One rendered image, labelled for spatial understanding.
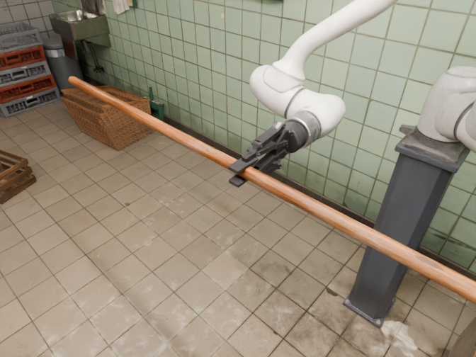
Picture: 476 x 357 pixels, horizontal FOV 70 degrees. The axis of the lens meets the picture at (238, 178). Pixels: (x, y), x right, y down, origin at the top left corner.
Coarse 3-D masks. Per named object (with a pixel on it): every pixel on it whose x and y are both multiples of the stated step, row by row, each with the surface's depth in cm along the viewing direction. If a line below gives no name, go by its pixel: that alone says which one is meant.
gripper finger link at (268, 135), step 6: (282, 126) 80; (264, 132) 79; (270, 132) 79; (276, 132) 79; (258, 138) 77; (264, 138) 77; (270, 138) 78; (252, 144) 77; (258, 144) 76; (264, 144) 77
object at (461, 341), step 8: (472, 320) 140; (472, 328) 132; (464, 336) 139; (472, 336) 123; (456, 344) 146; (464, 344) 130; (472, 344) 117; (456, 352) 137; (464, 352) 123; (472, 352) 107
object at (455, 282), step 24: (96, 96) 108; (144, 120) 94; (192, 144) 84; (288, 192) 69; (336, 216) 63; (360, 240) 61; (384, 240) 58; (408, 264) 56; (432, 264) 54; (456, 288) 52
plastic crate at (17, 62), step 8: (32, 48) 336; (40, 48) 341; (0, 56) 321; (8, 56) 325; (16, 56) 356; (24, 56) 334; (32, 56) 339; (40, 56) 354; (0, 64) 324; (8, 64) 336; (16, 64) 333; (24, 64) 338
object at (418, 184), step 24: (408, 168) 122; (432, 168) 117; (456, 168) 110; (408, 192) 127; (432, 192) 121; (384, 216) 139; (408, 216) 132; (432, 216) 133; (408, 240) 137; (384, 264) 151; (360, 288) 169; (384, 288) 158; (360, 312) 176; (384, 312) 169
